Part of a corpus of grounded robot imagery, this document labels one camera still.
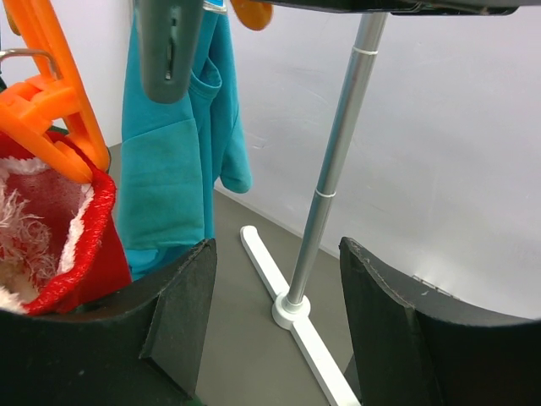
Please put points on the orange clothespin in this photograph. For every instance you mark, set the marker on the orange clothespin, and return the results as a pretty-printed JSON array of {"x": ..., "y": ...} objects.
[
  {"x": 253, "y": 15},
  {"x": 50, "y": 114}
]

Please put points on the white silver clothes rack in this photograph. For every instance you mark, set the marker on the white silver clothes rack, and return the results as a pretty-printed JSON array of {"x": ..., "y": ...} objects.
[{"x": 291, "y": 308}]

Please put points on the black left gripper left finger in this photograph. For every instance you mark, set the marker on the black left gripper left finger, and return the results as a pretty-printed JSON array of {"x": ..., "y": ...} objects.
[{"x": 141, "y": 345}]

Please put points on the red snowflake sock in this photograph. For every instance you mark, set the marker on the red snowflake sock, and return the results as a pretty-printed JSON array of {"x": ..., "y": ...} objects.
[{"x": 59, "y": 245}]

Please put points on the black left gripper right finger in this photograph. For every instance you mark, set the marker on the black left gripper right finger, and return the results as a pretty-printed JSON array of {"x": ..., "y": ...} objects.
[{"x": 414, "y": 345}]

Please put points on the teal cloth garment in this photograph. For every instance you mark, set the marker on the teal cloth garment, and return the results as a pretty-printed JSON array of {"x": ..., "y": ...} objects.
[{"x": 172, "y": 155}]

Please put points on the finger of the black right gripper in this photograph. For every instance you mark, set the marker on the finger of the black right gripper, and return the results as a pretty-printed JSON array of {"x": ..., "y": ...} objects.
[{"x": 403, "y": 8}]

